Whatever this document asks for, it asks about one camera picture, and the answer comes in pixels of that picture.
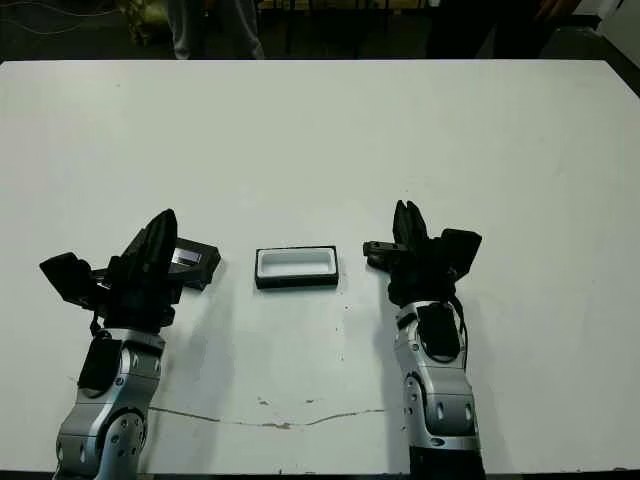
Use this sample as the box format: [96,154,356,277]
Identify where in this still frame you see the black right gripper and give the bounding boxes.
[363,199,466,307]

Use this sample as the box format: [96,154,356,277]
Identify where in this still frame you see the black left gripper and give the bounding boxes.
[91,208,185,332]

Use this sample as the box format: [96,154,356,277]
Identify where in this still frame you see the slim black camera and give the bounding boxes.
[363,248,400,271]

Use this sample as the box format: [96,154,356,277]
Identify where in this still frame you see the black box lid blue label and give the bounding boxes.
[119,227,223,294]

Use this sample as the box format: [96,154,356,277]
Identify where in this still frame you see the black box base white inlay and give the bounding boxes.
[253,244,346,291]

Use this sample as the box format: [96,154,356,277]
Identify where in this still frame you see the person legs grey trousers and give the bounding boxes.
[167,0,265,60]

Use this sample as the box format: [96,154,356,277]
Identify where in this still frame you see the yellow green plant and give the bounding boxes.
[117,0,169,47]

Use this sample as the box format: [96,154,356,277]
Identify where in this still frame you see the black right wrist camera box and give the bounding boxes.
[439,228,484,275]

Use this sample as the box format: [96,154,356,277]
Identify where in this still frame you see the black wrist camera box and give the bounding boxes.
[439,228,484,275]
[38,252,96,307]

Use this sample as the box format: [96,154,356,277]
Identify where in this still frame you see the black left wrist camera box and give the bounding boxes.
[38,252,96,307]

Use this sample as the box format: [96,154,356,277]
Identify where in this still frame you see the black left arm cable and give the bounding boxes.
[88,309,111,344]

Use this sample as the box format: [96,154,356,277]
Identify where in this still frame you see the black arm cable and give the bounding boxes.
[88,309,111,344]
[447,292,470,374]

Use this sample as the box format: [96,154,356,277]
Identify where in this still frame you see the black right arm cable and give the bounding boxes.
[447,292,470,374]

